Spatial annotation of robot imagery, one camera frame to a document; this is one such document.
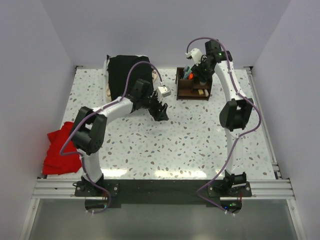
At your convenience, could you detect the brown wooden desk organizer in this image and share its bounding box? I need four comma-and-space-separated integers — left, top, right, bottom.
175, 67, 213, 101

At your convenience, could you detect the white plastic basket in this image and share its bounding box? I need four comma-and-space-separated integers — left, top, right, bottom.
103, 53, 157, 103

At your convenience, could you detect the red cloth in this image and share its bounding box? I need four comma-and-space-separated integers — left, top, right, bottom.
42, 121, 82, 175

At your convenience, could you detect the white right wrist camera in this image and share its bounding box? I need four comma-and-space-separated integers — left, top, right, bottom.
185, 48, 203, 65

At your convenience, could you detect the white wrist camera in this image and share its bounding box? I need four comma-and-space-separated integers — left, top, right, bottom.
185, 48, 203, 65
156, 85, 172, 100

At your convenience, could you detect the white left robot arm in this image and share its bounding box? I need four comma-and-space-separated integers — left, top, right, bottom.
70, 79, 171, 196

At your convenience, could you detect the light green highlighter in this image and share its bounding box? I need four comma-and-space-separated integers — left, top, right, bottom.
183, 66, 192, 79

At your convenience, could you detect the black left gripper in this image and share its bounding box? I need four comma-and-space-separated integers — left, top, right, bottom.
140, 91, 168, 122

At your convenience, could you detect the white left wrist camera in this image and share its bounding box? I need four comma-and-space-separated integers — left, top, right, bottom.
156, 85, 172, 100

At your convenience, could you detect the black cloth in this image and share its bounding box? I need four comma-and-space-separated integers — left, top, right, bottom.
107, 55, 154, 101

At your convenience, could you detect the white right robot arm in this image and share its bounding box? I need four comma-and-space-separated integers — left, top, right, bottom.
186, 40, 253, 197

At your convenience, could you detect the beige long eraser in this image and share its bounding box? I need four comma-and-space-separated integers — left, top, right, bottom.
204, 89, 209, 97

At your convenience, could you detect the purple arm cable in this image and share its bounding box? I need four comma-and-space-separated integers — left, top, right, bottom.
186, 37, 263, 213
59, 61, 165, 215

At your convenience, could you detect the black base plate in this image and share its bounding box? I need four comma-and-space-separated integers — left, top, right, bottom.
73, 179, 253, 213

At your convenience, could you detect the aluminium front rail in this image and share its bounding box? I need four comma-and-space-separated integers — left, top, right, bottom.
31, 179, 295, 200

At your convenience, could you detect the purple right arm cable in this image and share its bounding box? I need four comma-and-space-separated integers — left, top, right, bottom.
186, 37, 263, 213

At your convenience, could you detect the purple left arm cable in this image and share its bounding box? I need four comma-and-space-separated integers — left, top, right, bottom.
59, 61, 165, 215

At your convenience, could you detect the orange black highlighter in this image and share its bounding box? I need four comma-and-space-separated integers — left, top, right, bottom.
188, 73, 194, 80

